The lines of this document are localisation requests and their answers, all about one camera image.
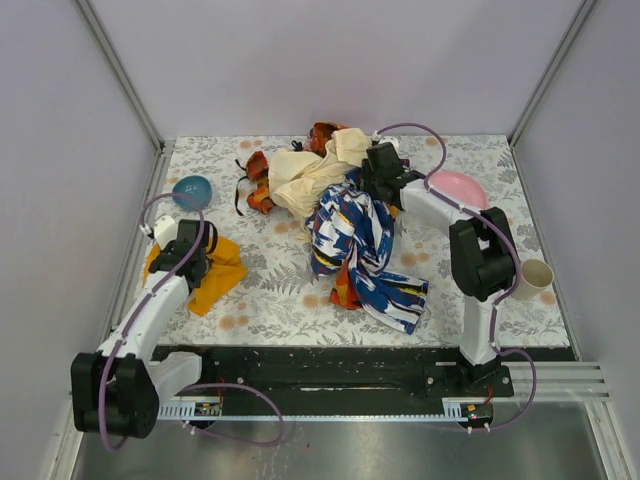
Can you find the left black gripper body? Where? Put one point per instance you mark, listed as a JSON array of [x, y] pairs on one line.
[[201, 267]]

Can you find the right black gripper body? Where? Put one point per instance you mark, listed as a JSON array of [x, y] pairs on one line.
[[373, 179]]

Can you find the plain orange cloth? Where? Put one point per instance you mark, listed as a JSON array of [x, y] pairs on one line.
[[226, 271]]

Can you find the blue white patterned cloth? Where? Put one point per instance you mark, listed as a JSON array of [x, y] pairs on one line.
[[352, 238]]

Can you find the cream beige cloth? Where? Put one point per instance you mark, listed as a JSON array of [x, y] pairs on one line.
[[297, 180]]

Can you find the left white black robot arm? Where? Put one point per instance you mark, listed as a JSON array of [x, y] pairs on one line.
[[116, 390]]

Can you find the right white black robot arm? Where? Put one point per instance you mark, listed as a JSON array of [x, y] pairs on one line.
[[483, 260]]

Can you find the orange camouflage cloth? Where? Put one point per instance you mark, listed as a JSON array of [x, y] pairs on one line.
[[256, 168]]

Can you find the pink plastic plate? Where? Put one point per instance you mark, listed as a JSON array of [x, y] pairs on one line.
[[461, 187]]

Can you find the blue ceramic bowl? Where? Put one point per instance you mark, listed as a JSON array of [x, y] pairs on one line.
[[192, 193]]

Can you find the floral patterned table mat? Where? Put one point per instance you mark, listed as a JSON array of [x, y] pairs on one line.
[[281, 302]]

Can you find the beige paper cup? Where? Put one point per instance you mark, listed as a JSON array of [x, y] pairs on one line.
[[536, 276]]

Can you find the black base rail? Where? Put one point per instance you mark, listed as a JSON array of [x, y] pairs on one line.
[[430, 372]]

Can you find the left aluminium frame post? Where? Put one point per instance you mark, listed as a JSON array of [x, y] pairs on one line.
[[106, 47]]

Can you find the aluminium frame post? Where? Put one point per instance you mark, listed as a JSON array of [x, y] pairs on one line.
[[560, 54], [106, 47]]

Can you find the right aluminium frame post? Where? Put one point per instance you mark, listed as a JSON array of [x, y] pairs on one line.
[[560, 54]]

